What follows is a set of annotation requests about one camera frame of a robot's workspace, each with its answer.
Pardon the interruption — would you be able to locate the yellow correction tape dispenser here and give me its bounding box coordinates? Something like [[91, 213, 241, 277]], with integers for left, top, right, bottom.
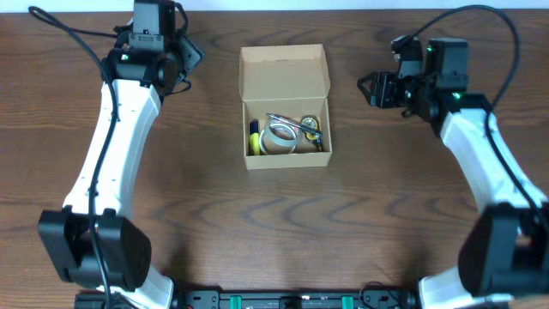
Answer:
[[300, 115, 323, 152]]

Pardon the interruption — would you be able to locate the brown cardboard box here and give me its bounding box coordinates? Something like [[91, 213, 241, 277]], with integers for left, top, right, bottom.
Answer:
[[238, 45, 333, 170]]

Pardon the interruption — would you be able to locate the black ballpoint pen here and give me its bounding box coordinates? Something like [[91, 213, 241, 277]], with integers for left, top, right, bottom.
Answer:
[[267, 113, 323, 135]]

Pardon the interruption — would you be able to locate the clear tape roll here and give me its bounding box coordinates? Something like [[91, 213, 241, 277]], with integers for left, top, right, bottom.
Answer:
[[264, 118, 302, 148]]

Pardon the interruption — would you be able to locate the yellow highlighter marker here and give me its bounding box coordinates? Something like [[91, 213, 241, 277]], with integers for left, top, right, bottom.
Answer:
[[249, 119, 261, 156]]

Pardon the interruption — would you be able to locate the beige masking tape roll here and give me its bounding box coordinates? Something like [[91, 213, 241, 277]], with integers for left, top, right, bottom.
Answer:
[[260, 129, 299, 155]]

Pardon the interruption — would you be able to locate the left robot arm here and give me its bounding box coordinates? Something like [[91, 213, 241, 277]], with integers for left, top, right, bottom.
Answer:
[[38, 27, 203, 308]]

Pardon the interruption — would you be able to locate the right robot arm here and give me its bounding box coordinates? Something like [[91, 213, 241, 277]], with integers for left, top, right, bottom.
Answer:
[[357, 70, 548, 308]]

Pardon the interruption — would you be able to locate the right black cable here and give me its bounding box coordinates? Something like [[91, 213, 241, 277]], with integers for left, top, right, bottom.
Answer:
[[407, 3, 549, 241]]

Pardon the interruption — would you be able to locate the black cable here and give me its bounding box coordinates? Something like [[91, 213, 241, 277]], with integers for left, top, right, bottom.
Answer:
[[407, 3, 549, 241], [27, 2, 193, 309]]

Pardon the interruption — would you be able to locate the left black cable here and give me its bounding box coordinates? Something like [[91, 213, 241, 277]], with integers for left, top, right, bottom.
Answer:
[[27, 2, 193, 309]]

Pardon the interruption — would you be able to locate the black mounting rail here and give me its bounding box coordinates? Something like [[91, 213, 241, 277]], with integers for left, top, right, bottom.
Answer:
[[75, 289, 424, 309]]

